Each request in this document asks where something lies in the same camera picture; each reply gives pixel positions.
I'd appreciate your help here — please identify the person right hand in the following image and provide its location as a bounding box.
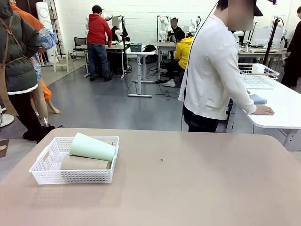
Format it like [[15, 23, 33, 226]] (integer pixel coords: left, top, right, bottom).
[[255, 105, 275, 116]]

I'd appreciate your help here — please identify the light blue cloth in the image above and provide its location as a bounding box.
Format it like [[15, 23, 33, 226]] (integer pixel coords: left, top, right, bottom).
[[249, 94, 268, 105]]

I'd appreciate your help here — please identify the pale green tall cup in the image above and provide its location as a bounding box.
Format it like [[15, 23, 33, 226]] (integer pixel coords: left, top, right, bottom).
[[69, 132, 117, 163]]

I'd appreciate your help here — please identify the white perforated plastic basket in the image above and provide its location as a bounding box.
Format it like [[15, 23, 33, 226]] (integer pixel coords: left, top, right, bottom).
[[29, 136, 120, 186]]

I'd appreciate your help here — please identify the person right forearm white sleeve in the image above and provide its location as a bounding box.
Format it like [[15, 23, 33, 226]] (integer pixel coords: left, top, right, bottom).
[[231, 76, 257, 116]]

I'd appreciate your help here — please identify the white side table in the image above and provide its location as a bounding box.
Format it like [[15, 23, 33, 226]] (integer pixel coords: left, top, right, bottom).
[[225, 75, 301, 152]]

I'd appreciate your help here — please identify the standing person in black jacket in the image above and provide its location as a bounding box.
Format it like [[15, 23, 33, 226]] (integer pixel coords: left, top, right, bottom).
[[280, 6, 301, 89]]

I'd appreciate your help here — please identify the black tripod stand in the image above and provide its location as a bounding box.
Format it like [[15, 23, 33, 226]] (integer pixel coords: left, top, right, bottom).
[[261, 16, 283, 69]]

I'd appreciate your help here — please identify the person in white cardigan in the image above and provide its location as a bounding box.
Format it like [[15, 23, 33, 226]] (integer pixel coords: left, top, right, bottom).
[[178, 0, 264, 133]]

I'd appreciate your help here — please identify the white monitor screen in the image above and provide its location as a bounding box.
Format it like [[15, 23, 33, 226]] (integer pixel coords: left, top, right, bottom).
[[250, 25, 283, 47]]

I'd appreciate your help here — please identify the person in yellow hoodie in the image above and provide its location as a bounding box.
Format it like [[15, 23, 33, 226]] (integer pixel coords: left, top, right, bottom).
[[163, 30, 195, 88]]

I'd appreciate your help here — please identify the grey desk with white legs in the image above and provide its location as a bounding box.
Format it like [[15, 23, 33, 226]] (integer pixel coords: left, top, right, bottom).
[[156, 41, 180, 82]]

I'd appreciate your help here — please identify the brown top desk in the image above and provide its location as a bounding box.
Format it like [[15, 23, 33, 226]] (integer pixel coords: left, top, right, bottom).
[[75, 43, 127, 80]]

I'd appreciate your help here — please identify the seated person in black hoodie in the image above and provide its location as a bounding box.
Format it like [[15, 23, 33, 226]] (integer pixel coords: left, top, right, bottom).
[[111, 16, 129, 43]]

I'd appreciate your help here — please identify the person in red hoodie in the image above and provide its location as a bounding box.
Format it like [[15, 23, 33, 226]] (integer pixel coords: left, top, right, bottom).
[[87, 5, 113, 82]]

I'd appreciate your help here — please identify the black mesh office chair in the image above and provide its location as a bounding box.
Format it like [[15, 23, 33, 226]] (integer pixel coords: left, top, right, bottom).
[[73, 37, 89, 59]]

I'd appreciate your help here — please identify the white wooden step stool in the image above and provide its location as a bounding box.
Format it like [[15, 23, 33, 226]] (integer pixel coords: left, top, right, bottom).
[[52, 48, 74, 73]]

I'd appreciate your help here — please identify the mannequin in orange jacket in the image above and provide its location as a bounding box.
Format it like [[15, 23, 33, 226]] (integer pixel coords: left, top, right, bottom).
[[10, 1, 61, 128]]

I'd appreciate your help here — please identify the white tall tower fan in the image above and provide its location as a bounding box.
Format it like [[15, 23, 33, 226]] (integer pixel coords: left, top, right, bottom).
[[35, 1, 58, 64]]

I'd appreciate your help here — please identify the figure in dark green jacket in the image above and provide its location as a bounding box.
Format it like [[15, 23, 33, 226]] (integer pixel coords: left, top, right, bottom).
[[0, 0, 57, 145]]

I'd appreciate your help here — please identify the white round fan base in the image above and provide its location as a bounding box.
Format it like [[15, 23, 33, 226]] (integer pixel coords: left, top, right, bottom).
[[0, 113, 15, 129]]

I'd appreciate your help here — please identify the brown cardboard piece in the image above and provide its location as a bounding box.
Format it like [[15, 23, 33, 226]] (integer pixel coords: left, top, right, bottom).
[[0, 138, 10, 158]]

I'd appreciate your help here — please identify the white wire dish rack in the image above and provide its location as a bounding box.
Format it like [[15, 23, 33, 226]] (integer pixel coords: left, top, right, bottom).
[[238, 63, 280, 90]]

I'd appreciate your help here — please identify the black hanging cable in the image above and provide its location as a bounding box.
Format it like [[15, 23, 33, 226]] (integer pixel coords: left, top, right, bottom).
[[180, 0, 220, 132]]

